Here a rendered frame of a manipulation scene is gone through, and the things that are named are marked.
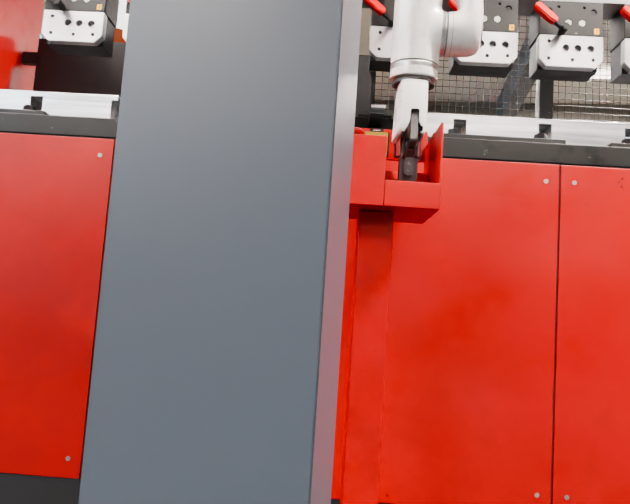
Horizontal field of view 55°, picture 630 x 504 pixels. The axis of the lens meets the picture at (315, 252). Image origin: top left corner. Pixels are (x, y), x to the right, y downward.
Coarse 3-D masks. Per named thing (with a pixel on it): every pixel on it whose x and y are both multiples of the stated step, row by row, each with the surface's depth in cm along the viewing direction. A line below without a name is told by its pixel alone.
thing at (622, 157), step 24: (0, 120) 136; (24, 120) 136; (48, 120) 135; (72, 120) 135; (96, 120) 135; (456, 144) 132; (480, 144) 132; (504, 144) 132; (528, 144) 131; (552, 144) 131
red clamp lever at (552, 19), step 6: (534, 6) 143; (540, 6) 142; (546, 6) 142; (540, 12) 142; (546, 12) 142; (552, 12) 142; (546, 18) 142; (552, 18) 141; (552, 24) 143; (558, 24) 142; (564, 24) 141; (558, 30) 143; (564, 30) 141
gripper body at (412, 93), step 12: (396, 84) 109; (408, 84) 104; (420, 84) 104; (432, 84) 107; (396, 96) 109; (408, 96) 104; (420, 96) 104; (396, 108) 107; (408, 108) 103; (420, 108) 104; (396, 120) 106; (408, 120) 103; (420, 120) 103; (396, 132) 105; (408, 132) 105; (420, 132) 104
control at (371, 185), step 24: (360, 144) 102; (384, 144) 102; (432, 144) 110; (360, 168) 102; (384, 168) 102; (432, 168) 109; (360, 192) 102; (384, 192) 102; (408, 192) 102; (432, 192) 102; (408, 216) 110
